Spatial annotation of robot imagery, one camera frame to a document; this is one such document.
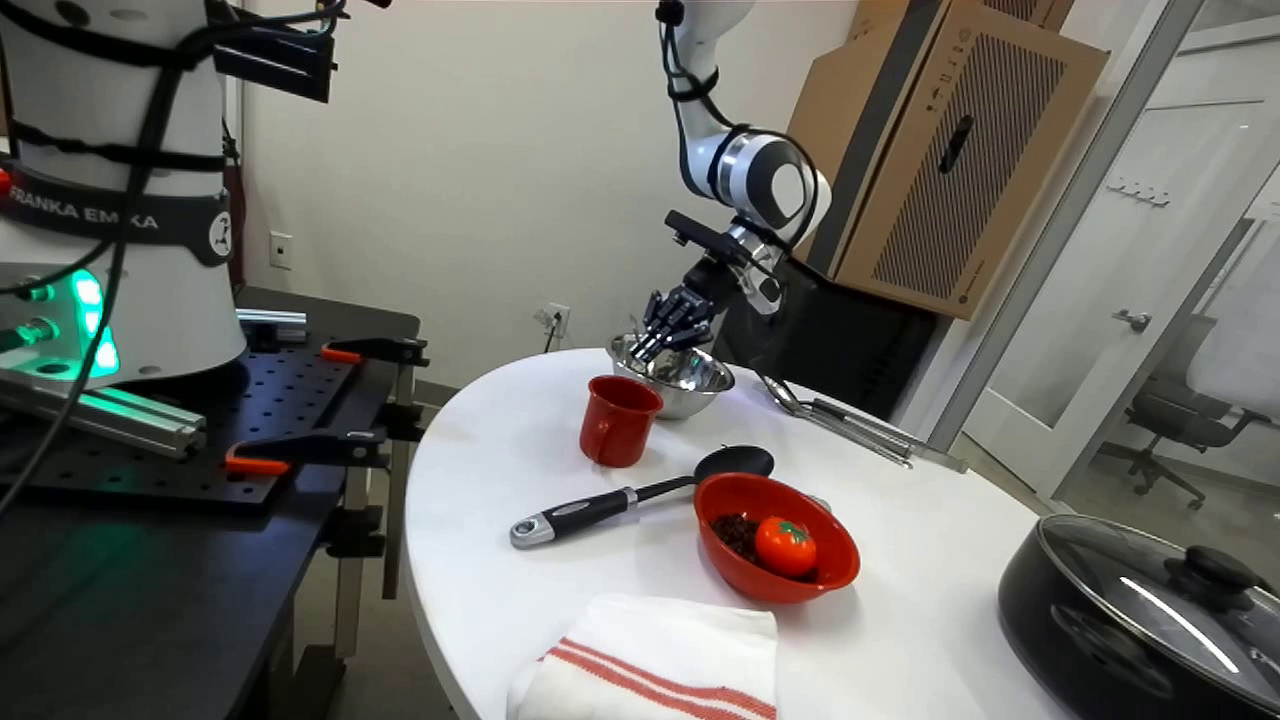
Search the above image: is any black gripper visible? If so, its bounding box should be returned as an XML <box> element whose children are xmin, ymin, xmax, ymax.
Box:
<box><xmin>625</xmin><ymin>255</ymin><xmax>741</xmax><ymax>368</ymax></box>

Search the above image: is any silver metal bowl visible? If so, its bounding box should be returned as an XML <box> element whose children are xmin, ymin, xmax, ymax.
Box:
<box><xmin>608</xmin><ymin>336</ymin><xmax>734</xmax><ymax>420</ymax></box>

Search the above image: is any red bowl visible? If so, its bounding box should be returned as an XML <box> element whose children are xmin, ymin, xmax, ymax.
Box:
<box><xmin>694</xmin><ymin>473</ymin><xmax>860</xmax><ymax>607</ymax></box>

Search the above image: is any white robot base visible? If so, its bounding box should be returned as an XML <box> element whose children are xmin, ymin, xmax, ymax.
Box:
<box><xmin>0</xmin><ymin>0</ymin><xmax>243</xmax><ymax>386</ymax></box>

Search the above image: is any orange-handled clamp front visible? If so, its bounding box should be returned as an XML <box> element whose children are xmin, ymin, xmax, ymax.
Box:
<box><xmin>223</xmin><ymin>433</ymin><xmax>390</xmax><ymax>480</ymax></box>

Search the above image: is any red tomato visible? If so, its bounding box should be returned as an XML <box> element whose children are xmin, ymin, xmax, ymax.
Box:
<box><xmin>753</xmin><ymin>516</ymin><xmax>817</xmax><ymax>576</ymax></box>

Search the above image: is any office chair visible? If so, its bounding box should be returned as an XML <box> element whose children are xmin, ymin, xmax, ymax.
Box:
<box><xmin>1105</xmin><ymin>317</ymin><xmax>1270</xmax><ymax>508</ymax></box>

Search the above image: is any red plastic cup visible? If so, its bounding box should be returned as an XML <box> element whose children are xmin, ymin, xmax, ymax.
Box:
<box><xmin>579</xmin><ymin>377</ymin><xmax>663</xmax><ymax>470</ymax></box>

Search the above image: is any black optical breadboard table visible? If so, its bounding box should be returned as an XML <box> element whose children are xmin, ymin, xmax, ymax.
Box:
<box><xmin>0</xmin><ymin>284</ymin><xmax>429</xmax><ymax>720</ymax></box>

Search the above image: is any black pot with glass lid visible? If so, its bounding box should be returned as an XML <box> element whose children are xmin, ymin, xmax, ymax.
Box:
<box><xmin>994</xmin><ymin>513</ymin><xmax>1280</xmax><ymax>720</ymax></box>

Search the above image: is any orange-handled clamp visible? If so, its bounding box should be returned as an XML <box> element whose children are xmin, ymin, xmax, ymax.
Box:
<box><xmin>320</xmin><ymin>336</ymin><xmax>429</xmax><ymax>368</ymax></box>
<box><xmin>223</xmin><ymin>433</ymin><xmax>390</xmax><ymax>480</ymax></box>

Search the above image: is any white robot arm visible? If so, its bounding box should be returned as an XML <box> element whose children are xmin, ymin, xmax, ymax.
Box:
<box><xmin>629</xmin><ymin>0</ymin><xmax>831</xmax><ymax>361</ymax></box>

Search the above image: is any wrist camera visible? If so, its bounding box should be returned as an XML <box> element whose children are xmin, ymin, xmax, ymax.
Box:
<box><xmin>663</xmin><ymin>211</ymin><xmax>754</xmax><ymax>263</ymax></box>

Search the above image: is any black serving spoon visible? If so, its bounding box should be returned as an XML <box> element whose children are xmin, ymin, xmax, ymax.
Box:
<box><xmin>507</xmin><ymin>446</ymin><xmax>774</xmax><ymax>554</ymax></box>

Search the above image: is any glass door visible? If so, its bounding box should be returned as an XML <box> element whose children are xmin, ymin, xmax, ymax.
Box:
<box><xmin>965</xmin><ymin>0</ymin><xmax>1280</xmax><ymax>500</ymax></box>

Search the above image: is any white red-striped towel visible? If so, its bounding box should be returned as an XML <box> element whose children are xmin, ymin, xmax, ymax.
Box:
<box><xmin>507</xmin><ymin>598</ymin><xmax>781</xmax><ymax>720</ymax></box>

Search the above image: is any cardboard box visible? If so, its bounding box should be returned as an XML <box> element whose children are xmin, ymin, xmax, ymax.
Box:
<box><xmin>788</xmin><ymin>0</ymin><xmax>1107</xmax><ymax>322</ymax></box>

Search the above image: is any orange-handled clamp rear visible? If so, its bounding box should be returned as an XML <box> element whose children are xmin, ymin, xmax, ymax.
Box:
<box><xmin>320</xmin><ymin>336</ymin><xmax>429</xmax><ymax>368</ymax></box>

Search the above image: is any black camera on mount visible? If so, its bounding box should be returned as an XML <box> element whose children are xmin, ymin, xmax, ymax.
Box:
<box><xmin>200</xmin><ymin>0</ymin><xmax>337</xmax><ymax>104</ymax></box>

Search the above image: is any black cabinet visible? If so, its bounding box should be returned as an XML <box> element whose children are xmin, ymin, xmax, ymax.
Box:
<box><xmin>709</xmin><ymin>261</ymin><xmax>939</xmax><ymax>420</ymax></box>

